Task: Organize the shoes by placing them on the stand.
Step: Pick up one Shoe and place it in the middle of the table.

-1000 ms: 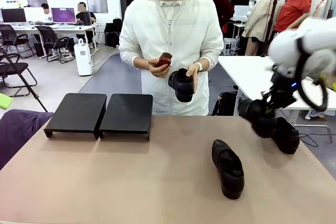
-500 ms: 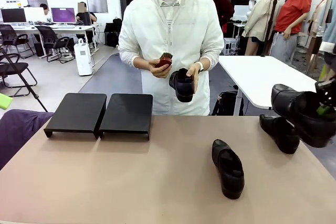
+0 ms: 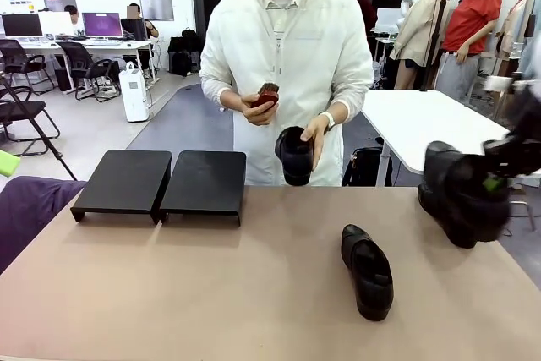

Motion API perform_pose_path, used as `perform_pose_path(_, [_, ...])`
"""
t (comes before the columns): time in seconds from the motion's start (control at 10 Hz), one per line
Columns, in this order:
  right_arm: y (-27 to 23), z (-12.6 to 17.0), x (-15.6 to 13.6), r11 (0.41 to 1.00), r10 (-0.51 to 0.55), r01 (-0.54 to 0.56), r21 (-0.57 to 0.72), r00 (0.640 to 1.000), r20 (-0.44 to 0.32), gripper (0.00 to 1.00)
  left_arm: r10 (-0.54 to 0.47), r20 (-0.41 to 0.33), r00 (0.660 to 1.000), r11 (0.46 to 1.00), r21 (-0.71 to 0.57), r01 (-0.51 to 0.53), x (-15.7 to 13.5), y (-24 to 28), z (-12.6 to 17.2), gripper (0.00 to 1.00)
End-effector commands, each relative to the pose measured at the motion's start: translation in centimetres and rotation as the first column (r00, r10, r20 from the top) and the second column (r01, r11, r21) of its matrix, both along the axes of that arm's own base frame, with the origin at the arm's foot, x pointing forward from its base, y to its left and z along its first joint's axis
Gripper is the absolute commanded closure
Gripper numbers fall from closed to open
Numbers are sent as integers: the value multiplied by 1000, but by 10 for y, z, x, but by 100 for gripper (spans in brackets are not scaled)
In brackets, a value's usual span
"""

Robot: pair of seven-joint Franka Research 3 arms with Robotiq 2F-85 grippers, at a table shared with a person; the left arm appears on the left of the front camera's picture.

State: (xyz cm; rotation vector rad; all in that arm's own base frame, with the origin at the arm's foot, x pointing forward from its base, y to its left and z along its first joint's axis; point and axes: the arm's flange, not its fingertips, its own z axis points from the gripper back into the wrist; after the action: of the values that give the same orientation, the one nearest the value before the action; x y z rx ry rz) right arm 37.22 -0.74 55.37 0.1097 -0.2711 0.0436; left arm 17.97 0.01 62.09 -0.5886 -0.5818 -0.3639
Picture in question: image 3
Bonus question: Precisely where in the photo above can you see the black metal shoe stand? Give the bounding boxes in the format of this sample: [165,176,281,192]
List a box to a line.
[69,149,173,226]
[159,150,248,227]

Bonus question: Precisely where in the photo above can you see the person in black shirt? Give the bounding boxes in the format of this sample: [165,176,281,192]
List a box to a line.
[120,3,160,79]

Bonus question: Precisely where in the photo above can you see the black folding chair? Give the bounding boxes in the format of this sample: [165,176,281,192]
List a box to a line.
[0,85,61,157]

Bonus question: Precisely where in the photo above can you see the person's left hand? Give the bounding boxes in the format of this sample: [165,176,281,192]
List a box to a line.
[300,114,331,172]

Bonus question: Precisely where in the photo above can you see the long white office desk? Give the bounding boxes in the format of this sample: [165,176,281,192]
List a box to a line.
[0,37,160,92]

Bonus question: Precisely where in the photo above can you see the person in white t-shirt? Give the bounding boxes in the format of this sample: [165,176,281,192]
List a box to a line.
[63,4,86,37]

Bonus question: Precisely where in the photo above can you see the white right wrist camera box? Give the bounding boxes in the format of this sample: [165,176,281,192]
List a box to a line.
[483,76,515,93]

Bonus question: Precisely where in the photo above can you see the person's right hand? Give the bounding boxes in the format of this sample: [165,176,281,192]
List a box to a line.
[242,90,280,126]

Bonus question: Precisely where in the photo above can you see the person's right forearm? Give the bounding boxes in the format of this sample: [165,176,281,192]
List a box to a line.
[218,88,254,113]

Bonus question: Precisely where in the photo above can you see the garment rack with clothes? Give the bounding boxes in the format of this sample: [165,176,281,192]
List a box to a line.
[494,0,541,62]

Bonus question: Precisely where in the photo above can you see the black bag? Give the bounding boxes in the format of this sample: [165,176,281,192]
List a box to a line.
[341,145,393,188]

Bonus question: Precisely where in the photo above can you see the white air purifier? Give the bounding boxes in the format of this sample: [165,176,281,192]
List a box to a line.
[118,61,150,123]

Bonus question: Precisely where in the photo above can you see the person's left forearm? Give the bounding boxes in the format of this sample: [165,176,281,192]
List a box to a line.
[325,100,350,123]

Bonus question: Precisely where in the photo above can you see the red-brown wooden shoe brush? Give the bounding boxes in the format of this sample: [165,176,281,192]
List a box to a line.
[249,82,281,109]

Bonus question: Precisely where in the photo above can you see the black mesh office chair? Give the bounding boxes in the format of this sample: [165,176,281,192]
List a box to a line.
[0,38,57,96]
[56,41,123,103]

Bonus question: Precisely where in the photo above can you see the mannequin in red shirt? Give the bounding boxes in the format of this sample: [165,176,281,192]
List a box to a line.
[434,0,504,105]

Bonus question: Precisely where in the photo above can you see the monitor with purple screen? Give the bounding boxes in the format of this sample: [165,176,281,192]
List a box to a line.
[81,12,124,39]

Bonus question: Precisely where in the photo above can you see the person in white jacket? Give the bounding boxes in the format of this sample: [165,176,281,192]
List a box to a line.
[198,0,375,188]

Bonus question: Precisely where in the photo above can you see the person in light blue top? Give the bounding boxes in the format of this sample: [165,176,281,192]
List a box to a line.
[518,30,541,83]

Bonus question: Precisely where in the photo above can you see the black computer monitor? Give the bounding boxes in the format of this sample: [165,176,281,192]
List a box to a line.
[1,13,45,39]

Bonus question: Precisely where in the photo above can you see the purple fabric cover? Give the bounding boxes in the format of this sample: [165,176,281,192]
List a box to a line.
[0,175,88,274]

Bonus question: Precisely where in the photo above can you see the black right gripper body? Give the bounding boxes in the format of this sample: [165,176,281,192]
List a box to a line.
[505,80,541,178]

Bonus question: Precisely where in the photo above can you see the black waste bin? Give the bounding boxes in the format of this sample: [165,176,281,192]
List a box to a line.
[54,68,74,93]

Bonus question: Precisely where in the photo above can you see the mannequin in beige coat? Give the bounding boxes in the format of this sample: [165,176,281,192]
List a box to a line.
[387,0,450,90]

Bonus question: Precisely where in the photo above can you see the white computer monitor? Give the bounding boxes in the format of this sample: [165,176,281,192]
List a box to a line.
[37,10,75,37]

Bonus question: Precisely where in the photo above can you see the black backpack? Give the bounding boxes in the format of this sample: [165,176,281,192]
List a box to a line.
[167,28,204,78]

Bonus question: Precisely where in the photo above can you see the white work table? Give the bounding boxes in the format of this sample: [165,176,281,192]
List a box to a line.
[361,89,527,187]

